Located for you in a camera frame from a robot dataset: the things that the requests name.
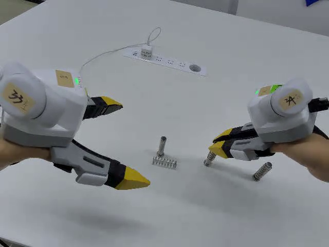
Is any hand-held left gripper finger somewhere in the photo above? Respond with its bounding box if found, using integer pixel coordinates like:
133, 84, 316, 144
50, 139, 151, 191
83, 96, 124, 120

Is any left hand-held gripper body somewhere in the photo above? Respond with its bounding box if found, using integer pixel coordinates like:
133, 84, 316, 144
0, 61, 89, 149

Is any white charger plug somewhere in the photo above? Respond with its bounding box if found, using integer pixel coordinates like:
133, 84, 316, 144
140, 44, 153, 58

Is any person's left hand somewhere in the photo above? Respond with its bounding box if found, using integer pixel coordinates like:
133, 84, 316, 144
0, 138, 52, 172

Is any white power strip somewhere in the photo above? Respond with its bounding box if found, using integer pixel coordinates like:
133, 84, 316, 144
123, 46, 208, 77

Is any blue object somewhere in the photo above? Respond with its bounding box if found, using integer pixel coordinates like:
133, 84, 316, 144
305, 0, 329, 7

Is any white cable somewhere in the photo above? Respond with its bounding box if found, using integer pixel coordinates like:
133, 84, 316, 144
78, 26, 162, 78

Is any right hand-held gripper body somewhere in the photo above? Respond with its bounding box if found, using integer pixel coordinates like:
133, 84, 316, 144
247, 78, 319, 144

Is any person's right hand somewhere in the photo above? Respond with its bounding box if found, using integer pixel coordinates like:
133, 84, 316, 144
270, 125, 329, 184

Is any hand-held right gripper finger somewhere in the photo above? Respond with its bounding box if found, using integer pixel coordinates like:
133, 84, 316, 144
212, 123, 258, 145
208, 137, 276, 162

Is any metal pin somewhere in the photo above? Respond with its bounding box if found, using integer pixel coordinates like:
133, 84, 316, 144
157, 136, 168, 157
203, 151, 218, 167
252, 162, 273, 182

